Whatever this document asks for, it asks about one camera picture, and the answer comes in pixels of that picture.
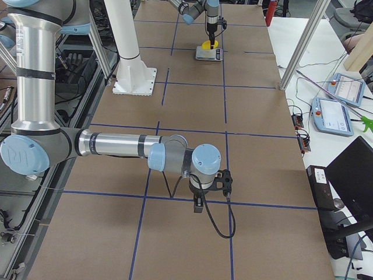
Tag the digital kitchen scale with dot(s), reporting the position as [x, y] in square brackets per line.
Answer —
[215, 54]

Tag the red fire extinguisher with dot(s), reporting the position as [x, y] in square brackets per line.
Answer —
[270, 11]

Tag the orange black adapter box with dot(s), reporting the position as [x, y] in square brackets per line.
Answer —
[297, 120]
[303, 141]

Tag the black computer box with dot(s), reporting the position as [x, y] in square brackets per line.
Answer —
[321, 191]

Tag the near teach pendant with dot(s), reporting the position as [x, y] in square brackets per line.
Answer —
[331, 117]

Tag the teach pendant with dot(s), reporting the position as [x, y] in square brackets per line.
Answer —
[331, 117]
[347, 89]

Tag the far teach pendant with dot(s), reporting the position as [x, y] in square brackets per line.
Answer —
[347, 89]

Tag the wooden beam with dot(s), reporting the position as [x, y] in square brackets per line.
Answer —
[359, 48]

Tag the black monitor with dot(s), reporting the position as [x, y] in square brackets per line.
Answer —
[350, 174]

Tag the green plastic clamp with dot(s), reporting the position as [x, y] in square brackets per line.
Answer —
[368, 123]

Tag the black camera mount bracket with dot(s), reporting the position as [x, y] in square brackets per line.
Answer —
[222, 182]

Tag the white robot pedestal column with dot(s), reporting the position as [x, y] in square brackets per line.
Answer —
[133, 76]

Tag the aluminium frame post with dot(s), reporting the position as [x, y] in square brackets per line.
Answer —
[310, 28]

